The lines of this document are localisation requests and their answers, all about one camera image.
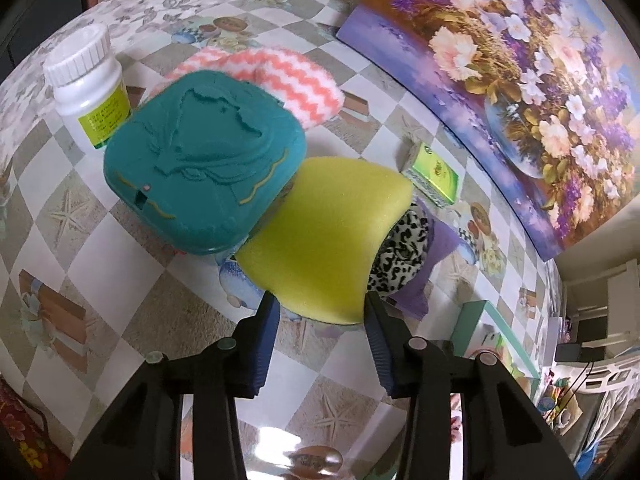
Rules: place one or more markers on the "black charger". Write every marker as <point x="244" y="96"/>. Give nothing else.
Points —
<point x="577" y="352"/>

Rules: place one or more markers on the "grey floral tablecloth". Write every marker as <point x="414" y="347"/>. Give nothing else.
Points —
<point x="150" y="0"/>

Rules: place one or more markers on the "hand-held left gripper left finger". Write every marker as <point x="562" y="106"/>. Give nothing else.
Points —
<point x="262" y="345"/>

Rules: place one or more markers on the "colourful craft clutter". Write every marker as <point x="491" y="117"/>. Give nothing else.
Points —
<point x="557" y="400"/>

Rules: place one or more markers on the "flower painting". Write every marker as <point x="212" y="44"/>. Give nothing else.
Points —
<point x="525" y="85"/>

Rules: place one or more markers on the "pink white striped fluffy sock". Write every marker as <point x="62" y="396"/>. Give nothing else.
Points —
<point x="295" y="85"/>

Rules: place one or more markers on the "teal-edged white tray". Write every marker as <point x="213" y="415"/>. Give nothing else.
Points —
<point x="472" y="330"/>

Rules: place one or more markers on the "green tissue packet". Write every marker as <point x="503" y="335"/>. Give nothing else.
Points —
<point x="432" y="172"/>

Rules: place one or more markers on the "white wooden shelf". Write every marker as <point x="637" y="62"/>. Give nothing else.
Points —
<point x="617" y="285"/>

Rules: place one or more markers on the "yellow-green sponge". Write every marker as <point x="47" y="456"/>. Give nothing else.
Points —
<point x="325" y="230"/>

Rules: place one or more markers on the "teal plastic box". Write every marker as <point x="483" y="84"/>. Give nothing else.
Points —
<point x="200" y="160"/>

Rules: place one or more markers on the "white plastic bottle green label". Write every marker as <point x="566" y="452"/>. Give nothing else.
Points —
<point x="85" y="90"/>

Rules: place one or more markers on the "leopard print purple cloth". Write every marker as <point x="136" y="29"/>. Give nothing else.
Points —
<point x="442" y="250"/>

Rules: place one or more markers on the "red floral rug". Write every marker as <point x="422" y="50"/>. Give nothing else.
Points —
<point x="25" y="430"/>

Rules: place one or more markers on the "leopard print scrunchie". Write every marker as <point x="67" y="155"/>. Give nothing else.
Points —
<point x="405" y="255"/>

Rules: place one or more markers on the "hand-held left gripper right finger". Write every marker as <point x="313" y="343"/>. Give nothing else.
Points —
<point x="382" y="350"/>

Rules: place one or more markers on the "white lattice chair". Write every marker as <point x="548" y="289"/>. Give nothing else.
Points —
<point x="617" y="400"/>

